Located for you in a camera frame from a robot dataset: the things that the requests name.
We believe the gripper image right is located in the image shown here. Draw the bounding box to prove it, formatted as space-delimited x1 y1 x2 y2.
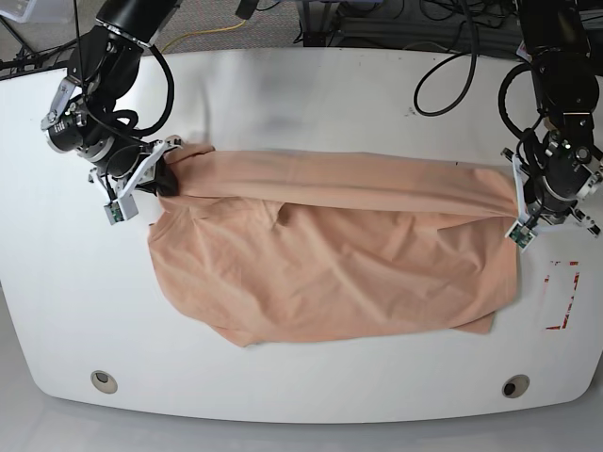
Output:
515 153 601 235

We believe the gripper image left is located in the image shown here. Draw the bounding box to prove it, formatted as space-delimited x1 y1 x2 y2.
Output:
88 137 182 201

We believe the peach T-shirt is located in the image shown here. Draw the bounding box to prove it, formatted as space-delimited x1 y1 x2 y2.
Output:
148 144 518 347

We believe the red tape rectangle marking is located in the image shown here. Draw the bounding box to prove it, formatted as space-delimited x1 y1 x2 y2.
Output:
540 261 580 331

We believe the black tripod stand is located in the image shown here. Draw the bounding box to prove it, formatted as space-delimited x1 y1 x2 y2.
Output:
1 40 76 80

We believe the clear plastic storage box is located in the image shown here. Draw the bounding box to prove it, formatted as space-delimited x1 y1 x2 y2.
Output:
0 0 73 24

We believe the black equipment base on floor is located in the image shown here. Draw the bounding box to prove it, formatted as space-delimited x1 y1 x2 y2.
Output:
293 1 421 50

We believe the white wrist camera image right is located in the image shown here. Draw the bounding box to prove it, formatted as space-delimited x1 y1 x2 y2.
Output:
502 148 545 252

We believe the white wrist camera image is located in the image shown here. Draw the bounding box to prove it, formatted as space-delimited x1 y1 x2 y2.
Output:
502 148 545 252
102 140 169 225

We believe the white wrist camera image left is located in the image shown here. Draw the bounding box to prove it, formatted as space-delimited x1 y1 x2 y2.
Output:
102 140 169 225

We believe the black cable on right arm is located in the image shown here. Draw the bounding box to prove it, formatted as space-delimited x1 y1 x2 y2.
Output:
112 49 178 142

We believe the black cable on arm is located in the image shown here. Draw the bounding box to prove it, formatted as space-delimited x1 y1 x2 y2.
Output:
413 0 480 117
112 49 178 142

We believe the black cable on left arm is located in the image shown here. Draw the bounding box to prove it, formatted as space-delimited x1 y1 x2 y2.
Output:
413 0 480 117

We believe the yellow cable on floor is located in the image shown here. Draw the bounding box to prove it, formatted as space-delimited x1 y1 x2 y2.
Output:
159 18 246 56

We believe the right table cable grommet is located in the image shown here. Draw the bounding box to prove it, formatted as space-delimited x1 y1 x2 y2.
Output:
501 375 530 399

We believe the table cable grommet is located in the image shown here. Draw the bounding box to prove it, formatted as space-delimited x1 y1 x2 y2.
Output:
90 370 118 395
501 375 530 399

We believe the left table cable grommet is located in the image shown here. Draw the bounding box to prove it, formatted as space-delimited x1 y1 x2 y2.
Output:
90 370 118 395

